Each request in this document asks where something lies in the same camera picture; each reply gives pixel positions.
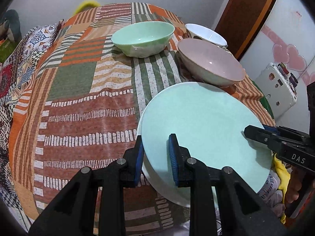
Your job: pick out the brown wooden door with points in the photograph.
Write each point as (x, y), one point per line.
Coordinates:
(246, 12)

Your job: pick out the white plate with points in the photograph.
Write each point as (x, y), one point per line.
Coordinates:
(160, 191)

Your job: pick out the mint green plate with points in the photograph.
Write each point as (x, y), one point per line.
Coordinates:
(209, 118)

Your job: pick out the person's right hand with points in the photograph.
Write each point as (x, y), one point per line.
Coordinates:
(294, 189)

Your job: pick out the mint green bowl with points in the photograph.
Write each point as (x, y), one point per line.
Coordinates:
(142, 36)

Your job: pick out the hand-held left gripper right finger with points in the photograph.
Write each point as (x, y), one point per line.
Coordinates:
(172, 164)

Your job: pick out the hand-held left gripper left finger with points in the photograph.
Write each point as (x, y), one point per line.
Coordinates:
(139, 162)

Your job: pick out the yellow foam noodle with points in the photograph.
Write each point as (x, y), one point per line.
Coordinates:
(87, 5)

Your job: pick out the white suitcase with stickers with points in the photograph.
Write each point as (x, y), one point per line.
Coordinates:
(273, 88)

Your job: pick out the striped patchwork bedspread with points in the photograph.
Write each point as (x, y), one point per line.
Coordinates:
(86, 91)

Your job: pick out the pink bowl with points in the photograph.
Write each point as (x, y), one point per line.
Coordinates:
(209, 59)

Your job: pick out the green plastic object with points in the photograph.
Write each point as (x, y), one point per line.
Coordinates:
(267, 105)

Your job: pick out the patterned blanket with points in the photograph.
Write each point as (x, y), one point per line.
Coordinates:
(24, 54)

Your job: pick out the yellow cloth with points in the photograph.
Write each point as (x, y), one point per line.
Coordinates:
(281, 174)

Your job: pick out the white wardrobe sliding door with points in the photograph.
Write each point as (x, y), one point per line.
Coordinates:
(292, 29)

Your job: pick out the white bowl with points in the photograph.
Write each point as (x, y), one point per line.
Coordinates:
(206, 33)

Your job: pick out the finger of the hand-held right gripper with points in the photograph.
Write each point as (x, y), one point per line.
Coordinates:
(260, 136)
(292, 135)

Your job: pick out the white printed cloth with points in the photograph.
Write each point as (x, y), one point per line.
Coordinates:
(270, 194)

